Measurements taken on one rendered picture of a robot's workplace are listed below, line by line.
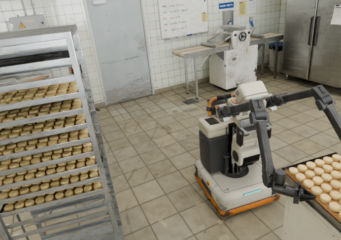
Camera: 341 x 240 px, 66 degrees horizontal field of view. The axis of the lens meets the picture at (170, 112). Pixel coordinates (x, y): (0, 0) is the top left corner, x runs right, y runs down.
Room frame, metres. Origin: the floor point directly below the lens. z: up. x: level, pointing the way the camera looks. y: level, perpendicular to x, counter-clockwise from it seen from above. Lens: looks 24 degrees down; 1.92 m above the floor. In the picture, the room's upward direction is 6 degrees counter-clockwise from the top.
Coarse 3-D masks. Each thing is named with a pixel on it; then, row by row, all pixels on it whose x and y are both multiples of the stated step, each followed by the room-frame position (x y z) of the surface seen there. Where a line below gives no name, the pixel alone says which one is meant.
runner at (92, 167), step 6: (78, 168) 1.28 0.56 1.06; (84, 168) 1.28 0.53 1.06; (90, 168) 1.29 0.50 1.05; (96, 168) 1.30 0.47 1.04; (54, 174) 1.25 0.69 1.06; (60, 174) 1.25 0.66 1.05; (66, 174) 1.26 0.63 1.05; (72, 174) 1.27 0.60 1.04; (24, 180) 1.21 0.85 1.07; (30, 180) 1.22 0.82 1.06; (36, 180) 1.22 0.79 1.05; (42, 180) 1.23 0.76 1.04; (0, 186) 1.18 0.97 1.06; (6, 186) 1.19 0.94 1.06; (12, 186) 1.20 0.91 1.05; (18, 186) 1.20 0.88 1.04
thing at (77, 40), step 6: (78, 36) 1.72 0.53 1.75; (78, 42) 1.71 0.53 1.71; (78, 54) 1.71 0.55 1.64; (84, 60) 1.74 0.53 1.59; (84, 66) 1.72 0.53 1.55; (84, 72) 1.71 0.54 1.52; (84, 78) 1.71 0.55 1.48; (90, 90) 1.72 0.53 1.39; (90, 96) 1.71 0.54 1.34; (96, 114) 1.72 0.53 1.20; (96, 120) 1.71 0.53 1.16; (102, 138) 1.74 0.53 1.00; (102, 150) 1.71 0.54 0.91; (108, 168) 1.72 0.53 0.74; (108, 180) 1.71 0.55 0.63; (114, 198) 1.71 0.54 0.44; (114, 204) 1.71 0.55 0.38; (120, 222) 1.72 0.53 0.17
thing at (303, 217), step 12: (288, 204) 1.19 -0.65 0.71; (300, 204) 1.10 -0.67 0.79; (288, 216) 1.18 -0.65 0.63; (300, 216) 1.09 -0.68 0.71; (312, 216) 1.02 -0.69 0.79; (324, 216) 0.96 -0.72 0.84; (288, 228) 1.17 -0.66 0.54; (300, 228) 1.08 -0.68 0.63; (312, 228) 1.01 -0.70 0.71; (324, 228) 0.94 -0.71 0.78; (336, 228) 0.89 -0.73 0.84
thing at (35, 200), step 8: (88, 184) 1.37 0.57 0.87; (96, 184) 1.35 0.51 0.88; (56, 192) 1.34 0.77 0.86; (64, 192) 1.31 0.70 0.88; (72, 192) 1.30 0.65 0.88; (80, 192) 1.30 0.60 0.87; (24, 200) 1.29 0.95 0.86; (32, 200) 1.26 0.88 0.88; (40, 200) 1.25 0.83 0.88; (48, 200) 1.26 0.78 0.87; (8, 208) 1.21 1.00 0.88; (16, 208) 1.22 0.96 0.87
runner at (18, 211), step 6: (90, 192) 1.28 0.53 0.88; (96, 192) 1.29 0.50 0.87; (102, 192) 1.30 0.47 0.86; (66, 198) 1.25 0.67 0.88; (72, 198) 1.26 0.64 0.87; (78, 198) 1.27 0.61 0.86; (36, 204) 1.22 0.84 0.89; (42, 204) 1.22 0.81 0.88; (48, 204) 1.23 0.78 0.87; (18, 210) 1.19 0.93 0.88; (24, 210) 1.20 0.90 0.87; (30, 210) 1.20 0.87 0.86; (6, 216) 1.17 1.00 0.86
